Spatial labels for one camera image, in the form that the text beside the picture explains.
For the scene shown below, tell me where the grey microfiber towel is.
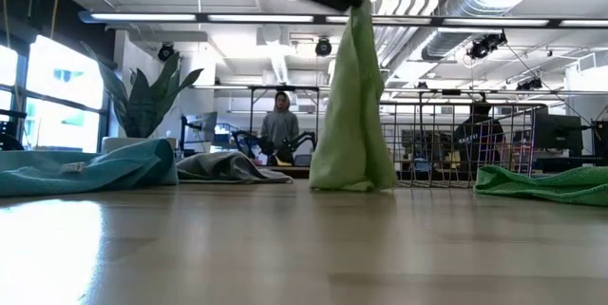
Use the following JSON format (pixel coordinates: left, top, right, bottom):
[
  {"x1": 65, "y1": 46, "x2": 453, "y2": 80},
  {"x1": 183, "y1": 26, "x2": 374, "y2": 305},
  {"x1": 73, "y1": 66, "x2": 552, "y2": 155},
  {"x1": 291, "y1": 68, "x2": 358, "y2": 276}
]
[{"x1": 175, "y1": 150, "x2": 295, "y2": 185}]

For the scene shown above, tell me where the person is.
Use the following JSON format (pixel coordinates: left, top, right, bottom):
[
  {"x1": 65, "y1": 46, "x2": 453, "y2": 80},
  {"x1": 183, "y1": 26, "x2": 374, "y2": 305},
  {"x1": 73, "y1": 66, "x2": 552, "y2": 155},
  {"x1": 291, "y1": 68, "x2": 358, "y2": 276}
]
[
  {"x1": 453, "y1": 103, "x2": 507, "y2": 176},
  {"x1": 259, "y1": 90, "x2": 301, "y2": 163}
]

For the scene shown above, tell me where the yellow hanging cord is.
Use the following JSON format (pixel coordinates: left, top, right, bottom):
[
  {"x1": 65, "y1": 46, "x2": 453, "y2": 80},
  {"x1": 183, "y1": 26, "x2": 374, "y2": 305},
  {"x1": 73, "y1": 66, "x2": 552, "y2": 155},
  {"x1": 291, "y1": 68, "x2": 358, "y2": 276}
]
[
  {"x1": 0, "y1": 0, "x2": 11, "y2": 49},
  {"x1": 49, "y1": 0, "x2": 63, "y2": 40}
]

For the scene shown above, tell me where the black ceiling camera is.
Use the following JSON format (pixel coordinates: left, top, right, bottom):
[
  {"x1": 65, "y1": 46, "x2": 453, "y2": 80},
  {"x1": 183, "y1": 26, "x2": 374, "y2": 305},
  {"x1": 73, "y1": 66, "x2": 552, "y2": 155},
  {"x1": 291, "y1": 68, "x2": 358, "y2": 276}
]
[
  {"x1": 314, "y1": 36, "x2": 333, "y2": 58},
  {"x1": 157, "y1": 42, "x2": 177, "y2": 63}
]

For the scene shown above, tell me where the teal microfiber towel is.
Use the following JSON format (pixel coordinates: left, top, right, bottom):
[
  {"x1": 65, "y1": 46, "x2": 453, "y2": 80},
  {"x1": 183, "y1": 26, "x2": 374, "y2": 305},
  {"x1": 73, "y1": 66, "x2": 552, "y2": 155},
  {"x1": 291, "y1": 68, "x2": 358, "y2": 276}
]
[{"x1": 0, "y1": 137, "x2": 180, "y2": 198}]

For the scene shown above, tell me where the large window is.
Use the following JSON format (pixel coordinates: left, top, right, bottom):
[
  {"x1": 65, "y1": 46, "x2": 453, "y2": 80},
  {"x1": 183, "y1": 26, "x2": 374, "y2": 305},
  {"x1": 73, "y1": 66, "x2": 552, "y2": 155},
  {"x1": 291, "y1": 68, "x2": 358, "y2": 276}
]
[{"x1": 0, "y1": 33, "x2": 108, "y2": 154}]

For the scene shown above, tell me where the black metal gantry frame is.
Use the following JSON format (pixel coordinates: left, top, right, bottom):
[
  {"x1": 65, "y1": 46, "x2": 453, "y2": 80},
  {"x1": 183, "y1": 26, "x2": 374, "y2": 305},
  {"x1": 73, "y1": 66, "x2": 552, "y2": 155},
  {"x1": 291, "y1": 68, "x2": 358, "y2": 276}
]
[{"x1": 248, "y1": 85, "x2": 321, "y2": 154}]

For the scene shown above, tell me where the bright green microfiber towel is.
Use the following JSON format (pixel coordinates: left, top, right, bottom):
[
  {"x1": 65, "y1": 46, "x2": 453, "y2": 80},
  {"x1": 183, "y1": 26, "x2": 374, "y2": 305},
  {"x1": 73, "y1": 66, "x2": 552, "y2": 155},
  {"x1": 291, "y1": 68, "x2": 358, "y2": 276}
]
[{"x1": 473, "y1": 164, "x2": 608, "y2": 207}]

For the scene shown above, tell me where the light green microfiber towel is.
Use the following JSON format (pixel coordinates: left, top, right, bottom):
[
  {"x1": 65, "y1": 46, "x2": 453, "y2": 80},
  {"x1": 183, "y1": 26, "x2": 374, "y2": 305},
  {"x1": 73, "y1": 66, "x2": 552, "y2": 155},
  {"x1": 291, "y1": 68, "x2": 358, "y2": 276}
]
[{"x1": 308, "y1": 0, "x2": 398, "y2": 193}]

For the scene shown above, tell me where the overhead light bar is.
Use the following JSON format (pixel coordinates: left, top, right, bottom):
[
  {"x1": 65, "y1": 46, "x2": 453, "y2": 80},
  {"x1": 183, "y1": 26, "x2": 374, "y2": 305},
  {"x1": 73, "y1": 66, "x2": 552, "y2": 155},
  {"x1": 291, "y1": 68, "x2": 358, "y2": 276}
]
[{"x1": 78, "y1": 10, "x2": 608, "y2": 29}]

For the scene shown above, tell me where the potted snake plant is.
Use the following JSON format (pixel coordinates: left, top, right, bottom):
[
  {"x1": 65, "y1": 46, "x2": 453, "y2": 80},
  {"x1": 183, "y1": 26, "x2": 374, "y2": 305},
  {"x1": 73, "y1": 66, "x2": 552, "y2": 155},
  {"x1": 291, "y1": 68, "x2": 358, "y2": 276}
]
[{"x1": 79, "y1": 41, "x2": 205, "y2": 155}]

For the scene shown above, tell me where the wire basket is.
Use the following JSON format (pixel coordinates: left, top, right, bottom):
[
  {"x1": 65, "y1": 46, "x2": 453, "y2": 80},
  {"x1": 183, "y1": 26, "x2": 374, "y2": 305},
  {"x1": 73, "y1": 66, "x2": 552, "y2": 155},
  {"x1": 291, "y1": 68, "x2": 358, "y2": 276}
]
[{"x1": 379, "y1": 100, "x2": 548, "y2": 188}]

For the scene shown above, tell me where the black computer monitor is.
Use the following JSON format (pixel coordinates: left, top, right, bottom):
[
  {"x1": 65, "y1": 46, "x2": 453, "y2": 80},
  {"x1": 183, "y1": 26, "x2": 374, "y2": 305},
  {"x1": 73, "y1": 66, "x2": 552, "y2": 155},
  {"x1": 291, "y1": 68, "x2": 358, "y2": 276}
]
[
  {"x1": 179, "y1": 111, "x2": 219, "y2": 154},
  {"x1": 534, "y1": 113, "x2": 595, "y2": 157},
  {"x1": 592, "y1": 121, "x2": 608, "y2": 176}
]

